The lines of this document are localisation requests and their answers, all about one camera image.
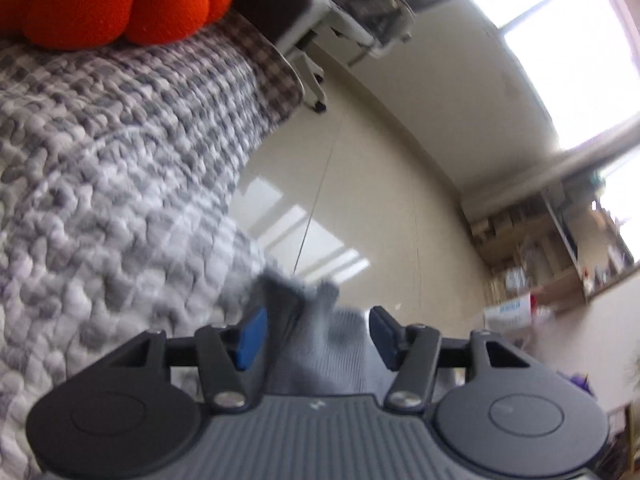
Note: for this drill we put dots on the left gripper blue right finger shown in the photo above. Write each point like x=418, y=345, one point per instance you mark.
x=389, y=338

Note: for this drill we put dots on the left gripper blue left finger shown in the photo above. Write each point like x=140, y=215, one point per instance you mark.
x=246, y=338

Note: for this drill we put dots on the grey knitted cat sweater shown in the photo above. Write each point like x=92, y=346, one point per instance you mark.
x=313, y=346

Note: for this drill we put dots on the white blue cardboard box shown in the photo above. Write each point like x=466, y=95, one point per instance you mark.
x=511, y=316

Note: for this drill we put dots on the wooden desk shelf unit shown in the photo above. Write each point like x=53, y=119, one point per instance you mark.
x=563, y=245

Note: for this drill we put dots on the grey white quilted bedspread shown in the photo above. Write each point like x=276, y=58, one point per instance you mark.
x=115, y=191

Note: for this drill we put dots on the grey checkered blanket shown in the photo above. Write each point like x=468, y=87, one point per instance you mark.
x=255, y=87

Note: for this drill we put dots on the right beige curtain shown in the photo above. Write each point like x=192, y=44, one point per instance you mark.
x=498, y=195

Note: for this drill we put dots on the white office chair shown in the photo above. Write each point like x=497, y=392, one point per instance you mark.
x=374, y=38

